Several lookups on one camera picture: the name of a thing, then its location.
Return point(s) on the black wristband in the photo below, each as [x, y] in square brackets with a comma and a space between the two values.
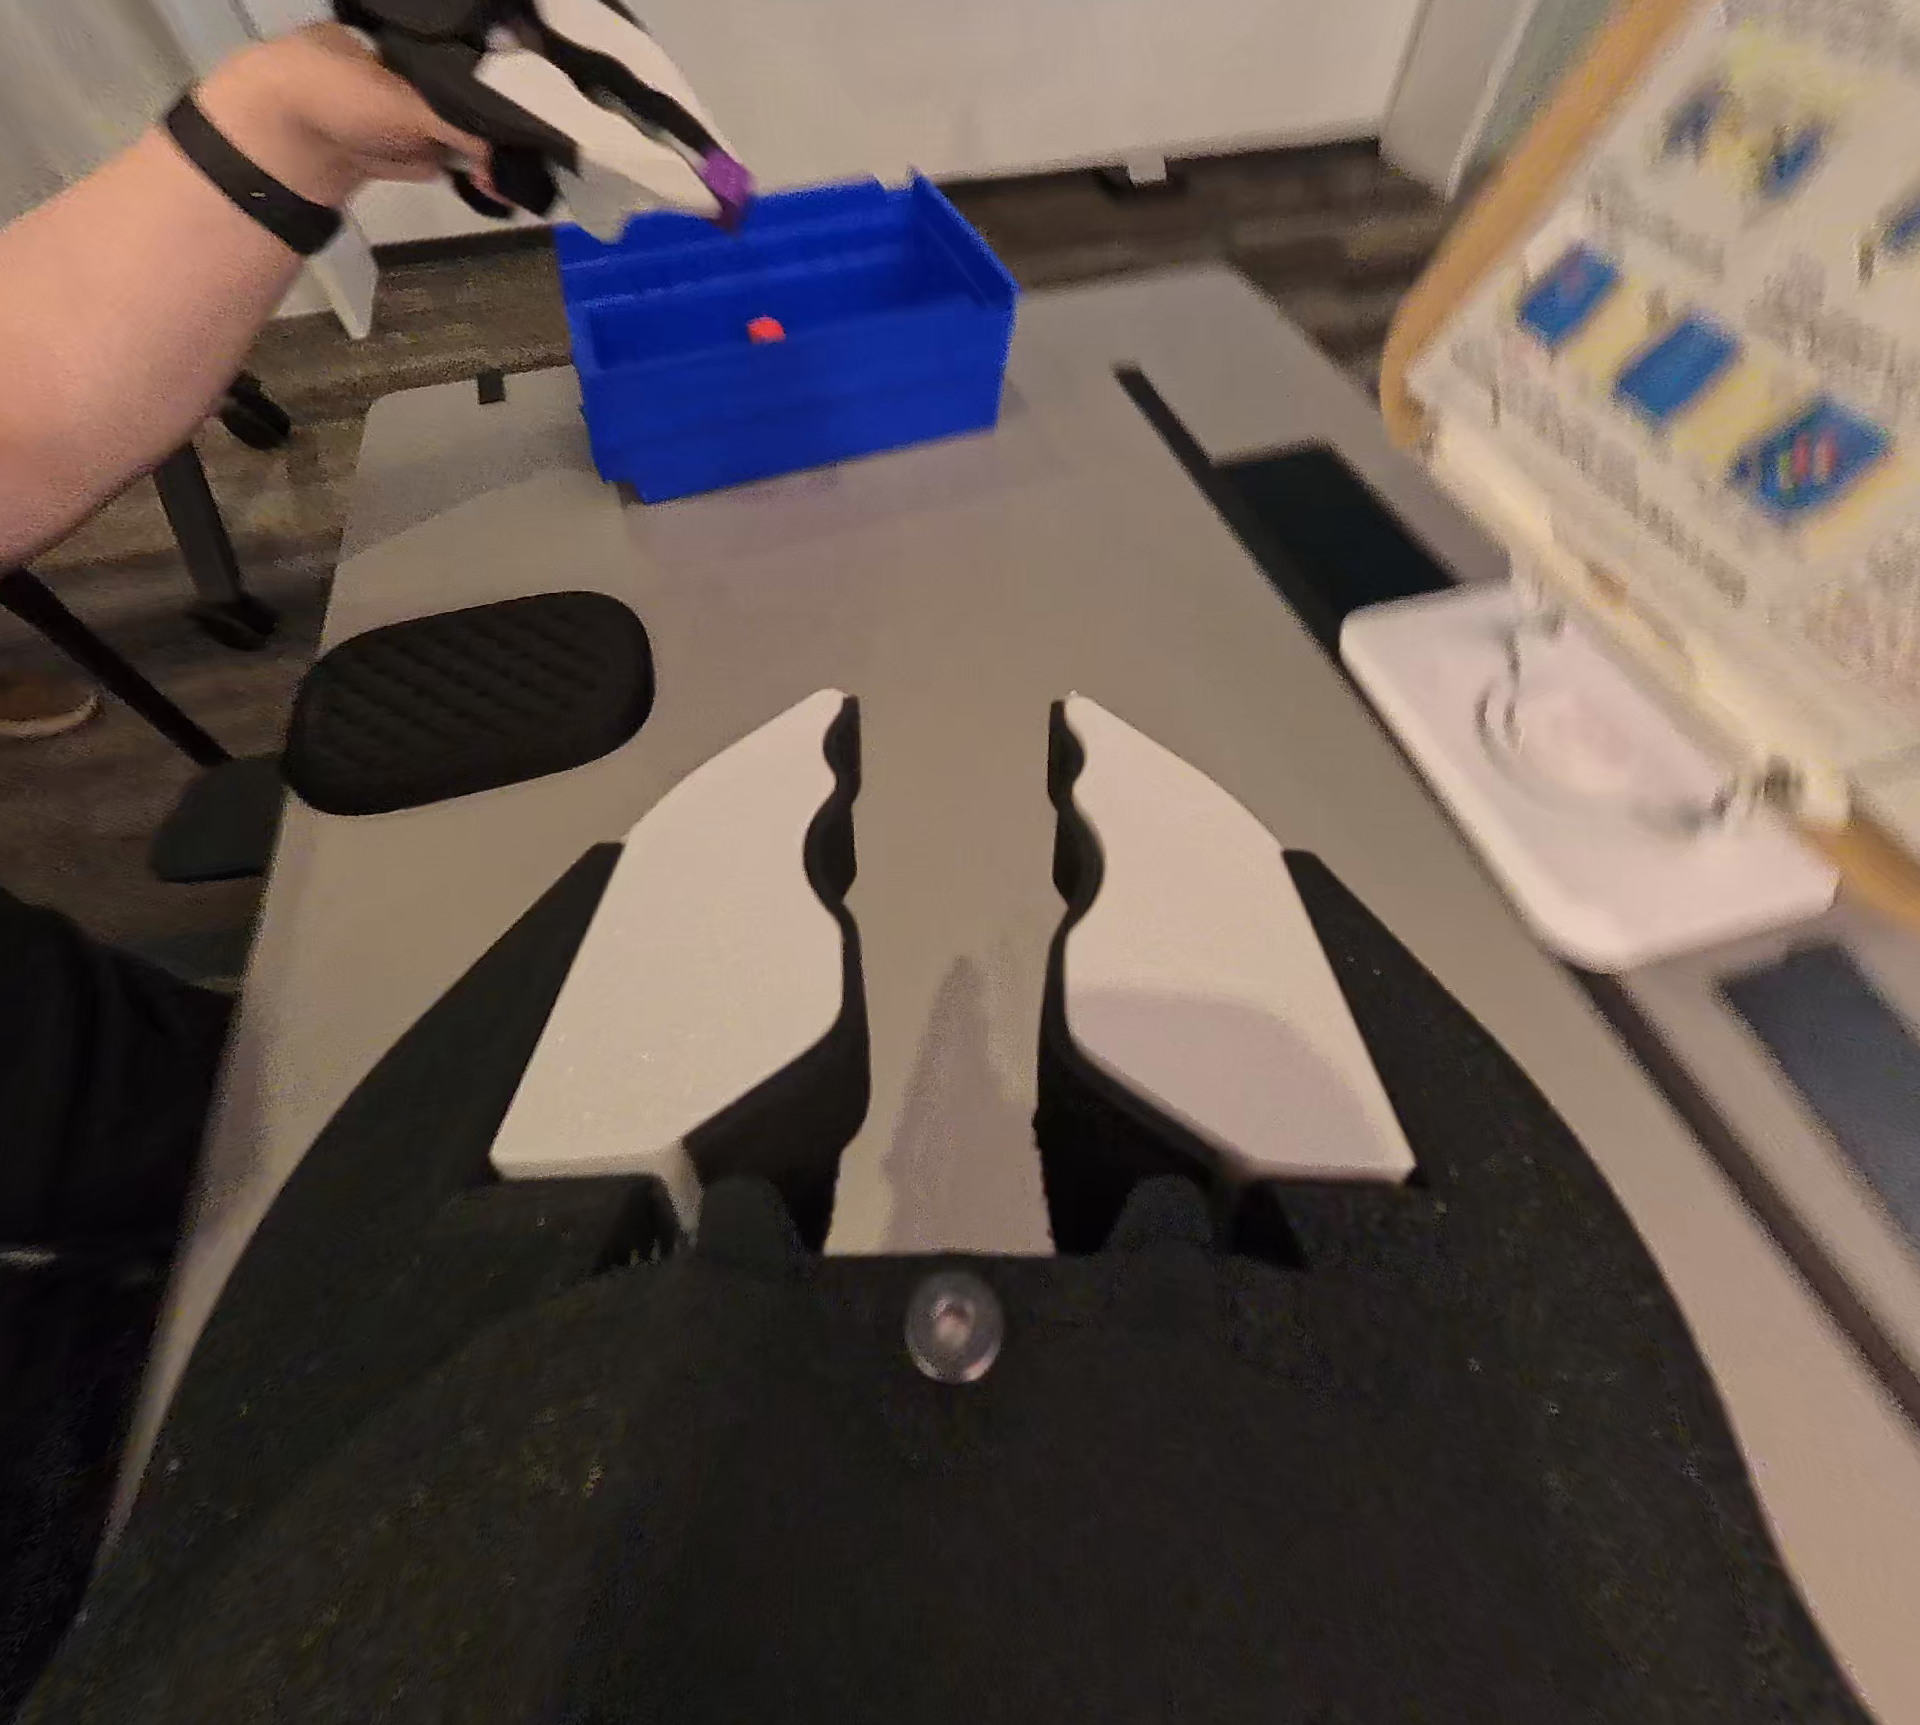
[248, 174]

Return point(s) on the black chair base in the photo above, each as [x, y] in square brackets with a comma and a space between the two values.
[194, 511]

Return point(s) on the person's left hand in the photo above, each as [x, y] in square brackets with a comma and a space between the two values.
[318, 106]

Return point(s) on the dark chair seat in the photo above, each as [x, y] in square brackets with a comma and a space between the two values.
[215, 824]

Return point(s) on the black desk cover flap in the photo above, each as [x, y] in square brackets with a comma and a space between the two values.
[1830, 1081]
[1320, 541]

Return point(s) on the person's left forearm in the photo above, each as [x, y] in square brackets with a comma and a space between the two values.
[106, 345]

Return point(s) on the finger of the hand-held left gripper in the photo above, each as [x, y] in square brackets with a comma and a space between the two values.
[618, 54]
[629, 182]

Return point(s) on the blue plastic bin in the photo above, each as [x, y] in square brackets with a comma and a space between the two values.
[781, 417]

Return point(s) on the purple wooden cube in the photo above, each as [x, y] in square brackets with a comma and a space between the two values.
[728, 185]

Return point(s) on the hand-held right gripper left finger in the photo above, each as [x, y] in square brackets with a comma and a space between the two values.
[691, 991]

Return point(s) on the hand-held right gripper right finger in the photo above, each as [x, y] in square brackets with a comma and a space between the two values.
[1227, 1005]

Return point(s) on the printed instruction sheet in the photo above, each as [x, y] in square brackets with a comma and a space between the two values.
[1724, 327]

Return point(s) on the black chair armrest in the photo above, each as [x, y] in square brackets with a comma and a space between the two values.
[468, 707]

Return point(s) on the person's black clothing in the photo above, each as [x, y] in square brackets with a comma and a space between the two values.
[92, 1154]

